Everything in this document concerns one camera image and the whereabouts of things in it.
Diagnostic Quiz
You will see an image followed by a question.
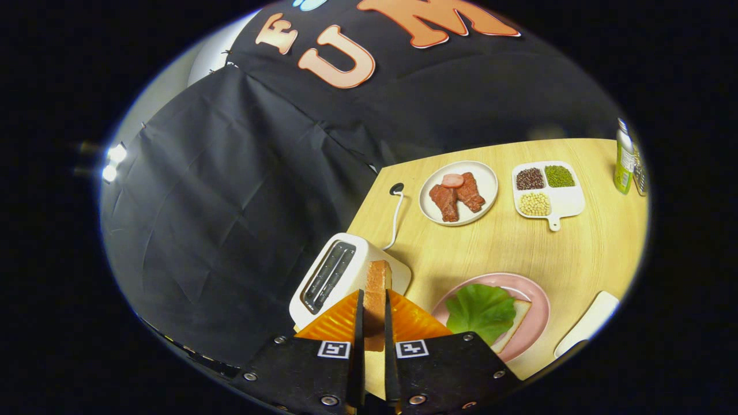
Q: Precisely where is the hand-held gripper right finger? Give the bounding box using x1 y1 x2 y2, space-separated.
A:
383 288 522 415

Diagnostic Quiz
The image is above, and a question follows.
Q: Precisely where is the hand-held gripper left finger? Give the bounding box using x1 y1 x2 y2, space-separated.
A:
242 288 366 415

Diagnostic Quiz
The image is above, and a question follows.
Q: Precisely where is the brown toasted bread slice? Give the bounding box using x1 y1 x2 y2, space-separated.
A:
363 260 393 352

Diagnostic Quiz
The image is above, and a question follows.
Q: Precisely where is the green lettuce leaf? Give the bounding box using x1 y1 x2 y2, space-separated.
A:
445 283 517 346

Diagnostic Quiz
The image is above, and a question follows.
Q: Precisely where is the white toaster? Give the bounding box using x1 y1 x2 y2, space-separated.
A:
289 232 412 331

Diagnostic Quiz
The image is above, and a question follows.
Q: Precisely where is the white bread slice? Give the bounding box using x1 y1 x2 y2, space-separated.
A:
490 299 532 354

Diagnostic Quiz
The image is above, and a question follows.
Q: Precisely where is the pink round plate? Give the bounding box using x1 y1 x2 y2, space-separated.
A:
431 272 551 363

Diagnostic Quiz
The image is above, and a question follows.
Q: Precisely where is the brown meat piece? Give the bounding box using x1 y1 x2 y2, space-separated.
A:
428 184 460 223
457 172 486 213

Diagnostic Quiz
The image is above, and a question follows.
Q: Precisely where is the black backdrop cloth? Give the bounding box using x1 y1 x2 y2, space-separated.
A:
101 0 626 369

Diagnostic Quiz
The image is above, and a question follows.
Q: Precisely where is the white square plate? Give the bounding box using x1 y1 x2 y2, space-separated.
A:
553 290 620 359

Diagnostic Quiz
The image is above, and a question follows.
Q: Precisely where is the grey round plate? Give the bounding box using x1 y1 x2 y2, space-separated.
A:
419 160 499 227

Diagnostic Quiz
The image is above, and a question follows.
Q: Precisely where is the pile of yellow soybeans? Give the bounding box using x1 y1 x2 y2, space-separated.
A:
518 192 552 217

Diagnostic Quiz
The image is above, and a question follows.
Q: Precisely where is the pile of dark red beans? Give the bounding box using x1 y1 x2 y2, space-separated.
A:
515 167 545 191

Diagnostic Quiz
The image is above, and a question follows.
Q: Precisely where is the white divided dish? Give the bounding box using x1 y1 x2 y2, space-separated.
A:
511 160 586 232

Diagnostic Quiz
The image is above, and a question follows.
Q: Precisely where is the pile of green beans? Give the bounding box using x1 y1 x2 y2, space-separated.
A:
544 165 576 188

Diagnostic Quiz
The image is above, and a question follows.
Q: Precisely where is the silver bottle with green label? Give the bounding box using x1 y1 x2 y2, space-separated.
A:
613 118 636 195

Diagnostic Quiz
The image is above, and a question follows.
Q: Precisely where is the white toaster cable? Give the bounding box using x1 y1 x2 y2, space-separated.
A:
382 193 404 251

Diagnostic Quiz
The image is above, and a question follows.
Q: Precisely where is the wire cutlery holder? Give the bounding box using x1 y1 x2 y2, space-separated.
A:
632 144 649 197

